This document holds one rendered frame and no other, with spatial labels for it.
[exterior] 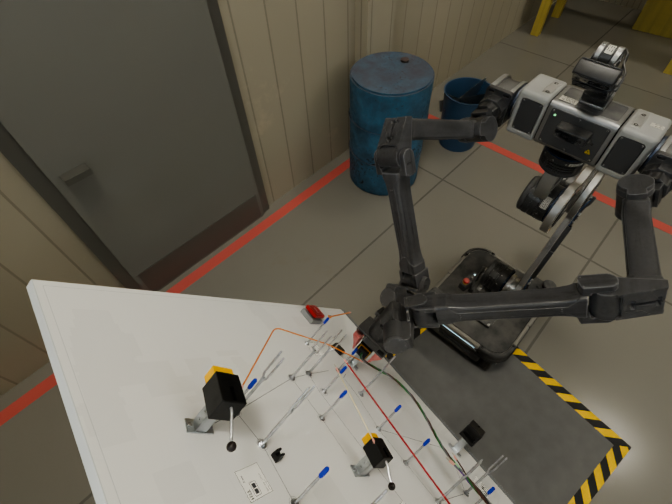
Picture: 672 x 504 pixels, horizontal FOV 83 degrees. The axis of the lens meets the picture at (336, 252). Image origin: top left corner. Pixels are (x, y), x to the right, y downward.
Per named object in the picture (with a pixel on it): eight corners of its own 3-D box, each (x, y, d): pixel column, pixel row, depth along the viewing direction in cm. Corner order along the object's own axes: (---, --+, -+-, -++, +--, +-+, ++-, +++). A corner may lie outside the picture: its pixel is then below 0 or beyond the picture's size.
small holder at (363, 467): (369, 507, 69) (395, 481, 68) (347, 460, 76) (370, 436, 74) (384, 505, 72) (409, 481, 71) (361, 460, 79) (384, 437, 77)
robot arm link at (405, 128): (401, 111, 92) (372, 114, 100) (400, 168, 96) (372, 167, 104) (499, 115, 119) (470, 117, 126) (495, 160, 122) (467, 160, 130)
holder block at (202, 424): (193, 480, 51) (230, 435, 49) (182, 410, 59) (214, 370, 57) (222, 479, 54) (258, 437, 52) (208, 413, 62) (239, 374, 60)
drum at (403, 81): (378, 142, 344) (385, 40, 273) (430, 170, 320) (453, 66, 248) (335, 174, 321) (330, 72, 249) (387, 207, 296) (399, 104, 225)
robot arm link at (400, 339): (432, 316, 98) (425, 292, 93) (438, 353, 89) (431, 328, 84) (387, 324, 101) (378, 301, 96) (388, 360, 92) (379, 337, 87)
